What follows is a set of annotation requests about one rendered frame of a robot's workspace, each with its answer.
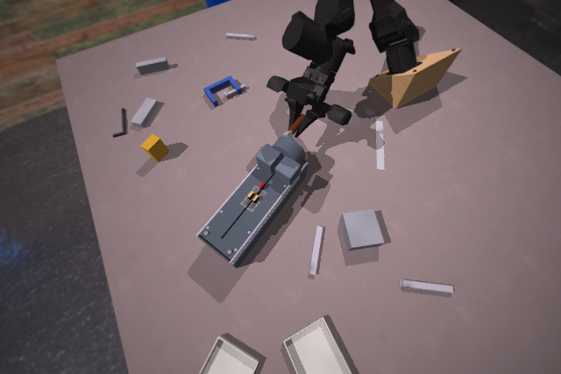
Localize blue c-clamp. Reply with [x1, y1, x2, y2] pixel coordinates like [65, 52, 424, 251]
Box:
[203, 76, 246, 107]

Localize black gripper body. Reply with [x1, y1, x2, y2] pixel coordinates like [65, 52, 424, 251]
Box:
[266, 62, 352, 125]

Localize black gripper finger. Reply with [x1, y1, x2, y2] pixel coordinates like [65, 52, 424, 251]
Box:
[295, 109, 326, 138]
[285, 98, 304, 128]

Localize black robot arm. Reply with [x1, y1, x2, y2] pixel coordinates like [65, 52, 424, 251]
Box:
[282, 0, 422, 105]

